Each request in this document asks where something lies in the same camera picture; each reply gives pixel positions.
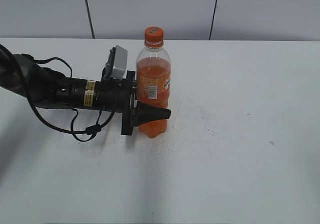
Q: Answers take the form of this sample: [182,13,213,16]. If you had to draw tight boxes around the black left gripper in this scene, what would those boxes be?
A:
[93,71,171,136]

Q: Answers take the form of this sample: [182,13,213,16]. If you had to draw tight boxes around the orange drink plastic bottle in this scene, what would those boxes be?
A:
[135,26,173,140]

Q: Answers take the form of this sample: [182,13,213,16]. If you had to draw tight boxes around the orange bottle cap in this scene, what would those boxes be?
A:
[144,26,164,48]

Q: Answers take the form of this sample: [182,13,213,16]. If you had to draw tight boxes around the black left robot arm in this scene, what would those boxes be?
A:
[0,45,171,139]

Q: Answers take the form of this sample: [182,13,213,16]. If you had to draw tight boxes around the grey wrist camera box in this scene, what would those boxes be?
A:
[103,45,128,80]

